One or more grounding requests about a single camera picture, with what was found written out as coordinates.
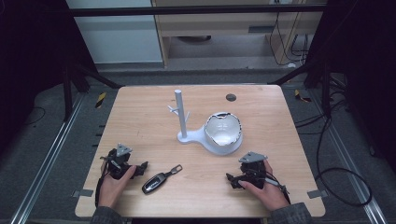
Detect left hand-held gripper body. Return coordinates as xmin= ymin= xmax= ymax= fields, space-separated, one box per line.
xmin=100 ymin=143 xmax=142 ymax=180

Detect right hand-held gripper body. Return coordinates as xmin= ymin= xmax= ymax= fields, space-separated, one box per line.
xmin=237 ymin=151 xmax=269 ymax=189

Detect black car key fob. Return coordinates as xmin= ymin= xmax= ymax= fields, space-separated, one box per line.
xmin=141 ymin=163 xmax=184 ymax=195

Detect person's left hand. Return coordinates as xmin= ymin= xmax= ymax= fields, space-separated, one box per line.
xmin=97 ymin=165 xmax=138 ymax=209

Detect person's right hand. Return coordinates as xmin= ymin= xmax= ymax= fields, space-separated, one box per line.
xmin=237 ymin=160 xmax=290 ymax=213

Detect grey tape piece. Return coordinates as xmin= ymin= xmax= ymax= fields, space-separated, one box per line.
xmin=306 ymin=189 xmax=329 ymax=200
xmin=71 ymin=189 xmax=94 ymax=199

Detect white key stand with tray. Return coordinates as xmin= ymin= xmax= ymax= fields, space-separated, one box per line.
xmin=166 ymin=89 xmax=244 ymax=157

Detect yellow black hazard tape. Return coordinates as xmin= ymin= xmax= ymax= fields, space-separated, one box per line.
xmin=94 ymin=91 xmax=107 ymax=109
xmin=293 ymin=89 xmax=313 ymax=104

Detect black metal stand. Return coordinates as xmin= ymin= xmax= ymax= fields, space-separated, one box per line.
xmin=269 ymin=60 xmax=332 ymax=119
xmin=60 ymin=60 xmax=124 ymax=123

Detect white cabinet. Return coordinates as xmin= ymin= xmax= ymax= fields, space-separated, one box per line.
xmin=64 ymin=0 xmax=164 ymax=65

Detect wooden shelf unit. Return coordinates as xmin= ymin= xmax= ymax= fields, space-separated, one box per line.
xmin=150 ymin=0 xmax=328 ymax=68

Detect black horizontal bar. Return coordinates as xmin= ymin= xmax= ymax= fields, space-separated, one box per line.
xmin=66 ymin=3 xmax=331 ymax=18

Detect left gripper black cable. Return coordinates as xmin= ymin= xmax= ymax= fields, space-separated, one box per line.
xmin=94 ymin=156 xmax=110 ymax=208

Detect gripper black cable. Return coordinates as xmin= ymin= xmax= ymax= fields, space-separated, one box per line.
xmin=94 ymin=156 xmax=110 ymax=208
xmin=264 ymin=176 xmax=292 ymax=205

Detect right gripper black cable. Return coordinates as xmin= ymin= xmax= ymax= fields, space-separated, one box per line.
xmin=264 ymin=176 xmax=292 ymax=205

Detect metal floor rail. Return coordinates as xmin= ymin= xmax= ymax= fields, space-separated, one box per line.
xmin=309 ymin=90 xmax=389 ymax=224
xmin=8 ymin=92 xmax=86 ymax=224

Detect black floor cable loop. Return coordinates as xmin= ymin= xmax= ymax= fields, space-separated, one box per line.
xmin=293 ymin=102 xmax=374 ymax=207

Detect hanging black cables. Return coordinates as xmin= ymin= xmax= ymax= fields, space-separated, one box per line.
xmin=268 ymin=10 xmax=312 ymax=68

